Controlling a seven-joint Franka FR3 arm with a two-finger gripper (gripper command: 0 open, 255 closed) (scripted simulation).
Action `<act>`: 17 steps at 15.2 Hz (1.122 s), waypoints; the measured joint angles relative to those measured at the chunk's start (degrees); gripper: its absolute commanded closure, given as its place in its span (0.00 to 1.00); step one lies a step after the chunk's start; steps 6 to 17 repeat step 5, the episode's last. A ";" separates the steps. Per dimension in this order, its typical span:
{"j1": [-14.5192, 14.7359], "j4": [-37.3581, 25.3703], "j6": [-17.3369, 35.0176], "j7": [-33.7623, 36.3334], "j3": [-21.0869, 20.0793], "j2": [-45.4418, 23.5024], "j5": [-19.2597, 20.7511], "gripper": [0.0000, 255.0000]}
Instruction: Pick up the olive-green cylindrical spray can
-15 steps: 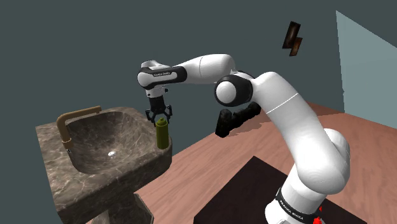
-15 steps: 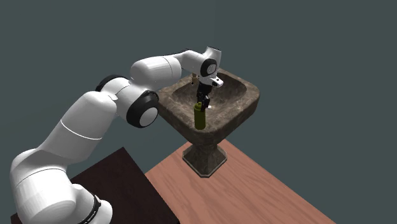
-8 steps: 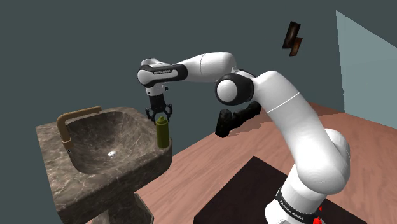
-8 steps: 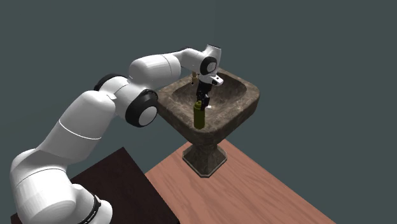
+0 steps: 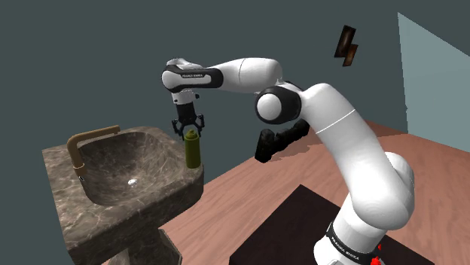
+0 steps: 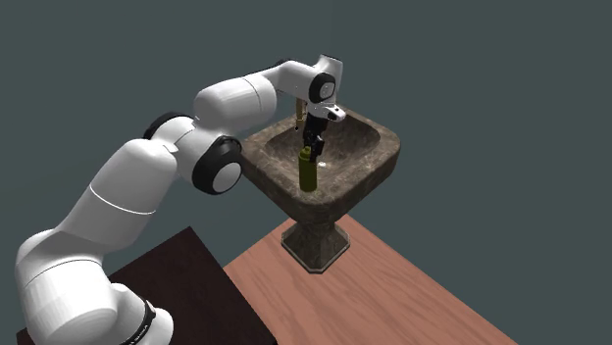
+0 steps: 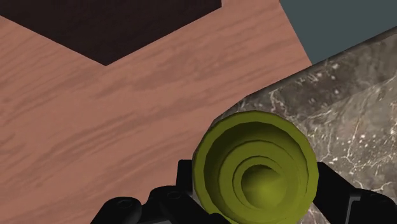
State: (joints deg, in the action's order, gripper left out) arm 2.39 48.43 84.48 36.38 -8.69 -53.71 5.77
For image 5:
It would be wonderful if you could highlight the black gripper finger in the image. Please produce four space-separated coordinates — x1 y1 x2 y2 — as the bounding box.
171 118 185 141
194 114 206 139

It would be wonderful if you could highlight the olive green bottle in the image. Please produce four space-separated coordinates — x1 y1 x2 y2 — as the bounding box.
184 129 202 169

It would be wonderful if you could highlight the dark robot stand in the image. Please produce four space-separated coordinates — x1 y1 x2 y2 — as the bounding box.
228 184 435 265

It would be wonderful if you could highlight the dark marble pedestal sink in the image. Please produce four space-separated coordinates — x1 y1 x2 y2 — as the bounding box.
41 124 205 265

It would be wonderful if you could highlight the dark bolt-shaped wall picture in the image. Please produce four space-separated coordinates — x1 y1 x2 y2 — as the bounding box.
333 24 359 68

